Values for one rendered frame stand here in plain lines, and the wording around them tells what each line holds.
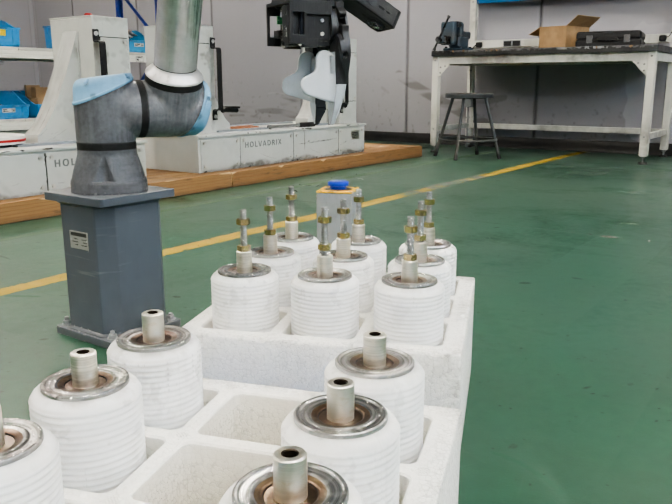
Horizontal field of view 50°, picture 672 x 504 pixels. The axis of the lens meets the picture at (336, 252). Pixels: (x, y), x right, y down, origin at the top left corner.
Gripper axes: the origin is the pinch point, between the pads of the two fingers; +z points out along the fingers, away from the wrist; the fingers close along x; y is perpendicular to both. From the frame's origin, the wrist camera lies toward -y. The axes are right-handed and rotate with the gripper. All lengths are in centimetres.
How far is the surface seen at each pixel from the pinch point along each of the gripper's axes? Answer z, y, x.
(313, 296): 23.7, 4.1, 3.3
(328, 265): 20.4, 0.7, 1.1
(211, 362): 33.2, 16.3, -3.8
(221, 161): 35, -83, -267
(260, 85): -3, -257, -620
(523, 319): 47, -65, -28
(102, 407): 23, 36, 27
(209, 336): 29.5, 16.3, -3.9
